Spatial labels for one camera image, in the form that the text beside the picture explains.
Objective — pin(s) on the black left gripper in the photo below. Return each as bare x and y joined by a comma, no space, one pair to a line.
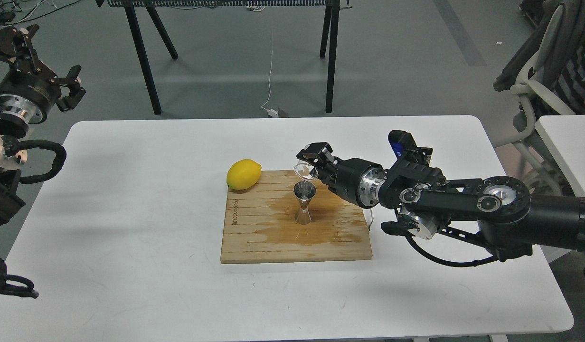
23,87

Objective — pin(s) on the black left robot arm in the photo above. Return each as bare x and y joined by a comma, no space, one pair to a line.
14,153

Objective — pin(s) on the white office chair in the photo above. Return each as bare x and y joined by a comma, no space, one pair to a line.
530,75

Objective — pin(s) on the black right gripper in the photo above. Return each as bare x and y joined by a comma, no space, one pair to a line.
355,180

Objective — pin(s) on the yellow lemon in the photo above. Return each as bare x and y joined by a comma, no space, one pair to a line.
243,174

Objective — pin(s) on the black metal frame table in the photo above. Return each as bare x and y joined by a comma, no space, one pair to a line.
222,62

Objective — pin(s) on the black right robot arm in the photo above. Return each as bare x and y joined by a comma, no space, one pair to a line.
498,213

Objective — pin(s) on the steel double jigger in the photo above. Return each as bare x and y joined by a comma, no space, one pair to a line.
304,192

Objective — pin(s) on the person in striped shirt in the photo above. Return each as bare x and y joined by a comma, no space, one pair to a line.
570,85

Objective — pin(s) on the small clear glass cup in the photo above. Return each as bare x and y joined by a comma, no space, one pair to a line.
305,171

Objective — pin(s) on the white side table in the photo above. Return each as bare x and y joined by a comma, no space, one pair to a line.
564,136

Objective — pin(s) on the wooden cutting board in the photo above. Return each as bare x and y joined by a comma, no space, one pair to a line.
260,226

